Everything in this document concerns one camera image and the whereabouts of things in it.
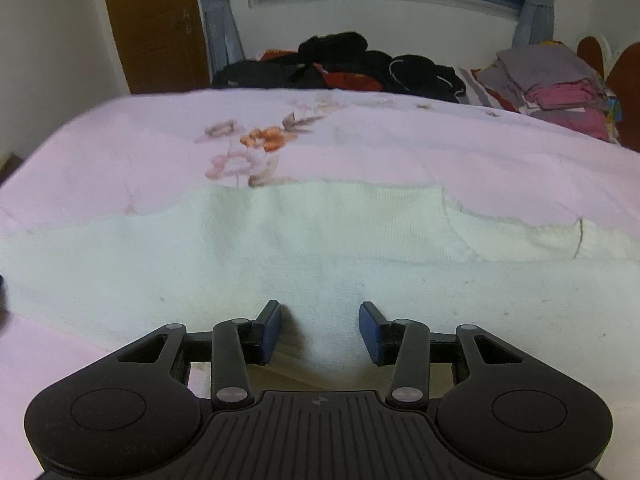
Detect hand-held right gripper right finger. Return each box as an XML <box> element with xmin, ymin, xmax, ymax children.
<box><xmin>359</xmin><ymin>301</ymin><xmax>526</xmax><ymax>408</ymax></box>

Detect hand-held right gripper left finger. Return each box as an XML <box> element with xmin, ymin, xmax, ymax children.
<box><xmin>117</xmin><ymin>300</ymin><xmax>283</xmax><ymax>411</ymax></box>

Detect white towel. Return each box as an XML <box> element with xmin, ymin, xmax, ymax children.
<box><xmin>0</xmin><ymin>180</ymin><xmax>640</xmax><ymax>397</ymax></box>

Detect grey folded clothes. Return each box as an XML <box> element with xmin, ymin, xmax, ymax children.
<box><xmin>475</xmin><ymin>42</ymin><xmax>603</xmax><ymax>98</ymax></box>

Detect pink floral blanket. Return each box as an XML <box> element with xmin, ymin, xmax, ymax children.
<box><xmin>0</xmin><ymin>87</ymin><xmax>640</xmax><ymax>480</ymax></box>

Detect black and red jacket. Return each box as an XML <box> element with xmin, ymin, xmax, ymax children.
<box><xmin>212</xmin><ymin>50</ymin><xmax>393</xmax><ymax>93</ymax></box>

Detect black jacket with white piping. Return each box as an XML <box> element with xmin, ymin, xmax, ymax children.
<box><xmin>387</xmin><ymin>52</ymin><xmax>468</xmax><ymax>104</ymax></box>

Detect striped bed sheet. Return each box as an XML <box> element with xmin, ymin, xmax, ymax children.
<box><xmin>456</xmin><ymin>66</ymin><xmax>526</xmax><ymax>113</ymax></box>

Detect black fleece garment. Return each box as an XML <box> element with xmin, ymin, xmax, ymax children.
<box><xmin>298</xmin><ymin>32</ymin><xmax>369</xmax><ymax>65</ymax></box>

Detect grey curtain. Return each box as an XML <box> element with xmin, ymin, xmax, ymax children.
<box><xmin>186</xmin><ymin>0</ymin><xmax>247</xmax><ymax>77</ymax></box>
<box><xmin>512</xmin><ymin>0</ymin><xmax>557</xmax><ymax>47</ymax></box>

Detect brown wooden door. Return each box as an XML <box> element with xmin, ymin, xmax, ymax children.
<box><xmin>99</xmin><ymin>0</ymin><xmax>212</xmax><ymax>95</ymax></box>

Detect colourful printed cloth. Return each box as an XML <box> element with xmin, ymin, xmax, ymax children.
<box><xmin>604</xmin><ymin>91</ymin><xmax>622</xmax><ymax>136</ymax></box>

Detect brown wooden headboard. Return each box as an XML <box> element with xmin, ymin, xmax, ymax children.
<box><xmin>576</xmin><ymin>35</ymin><xmax>640</xmax><ymax>155</ymax></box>

